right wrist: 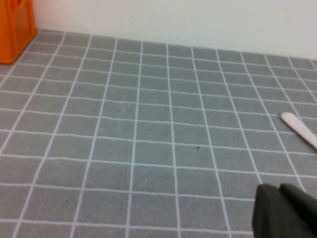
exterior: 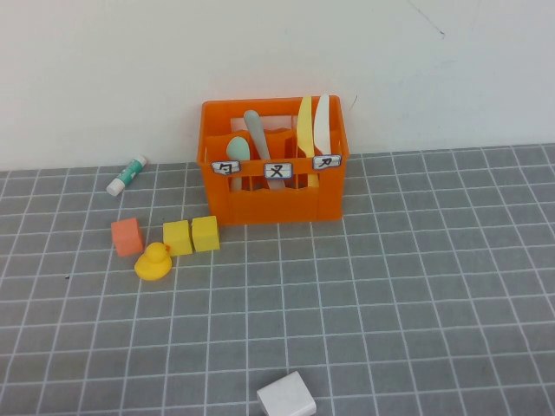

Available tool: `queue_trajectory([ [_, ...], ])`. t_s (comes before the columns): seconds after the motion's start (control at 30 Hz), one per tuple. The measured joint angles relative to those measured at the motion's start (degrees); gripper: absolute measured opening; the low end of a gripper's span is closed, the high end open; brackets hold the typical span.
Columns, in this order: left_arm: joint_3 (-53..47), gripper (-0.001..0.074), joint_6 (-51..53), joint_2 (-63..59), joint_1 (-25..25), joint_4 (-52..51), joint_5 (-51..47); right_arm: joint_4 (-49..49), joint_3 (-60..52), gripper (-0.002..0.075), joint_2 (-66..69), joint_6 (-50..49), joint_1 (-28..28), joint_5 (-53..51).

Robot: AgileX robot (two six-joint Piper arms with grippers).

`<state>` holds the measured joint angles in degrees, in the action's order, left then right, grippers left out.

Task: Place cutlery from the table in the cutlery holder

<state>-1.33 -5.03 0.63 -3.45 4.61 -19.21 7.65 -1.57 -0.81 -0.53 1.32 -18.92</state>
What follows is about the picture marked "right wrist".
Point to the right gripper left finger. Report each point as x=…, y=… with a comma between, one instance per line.
x=272, y=215

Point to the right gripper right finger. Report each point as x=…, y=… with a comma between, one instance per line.
x=303, y=203

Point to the orange plastic cutlery crate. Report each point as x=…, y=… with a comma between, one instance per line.
x=13, y=29

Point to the grey grid-pattern table mat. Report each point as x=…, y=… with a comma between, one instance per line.
x=148, y=136

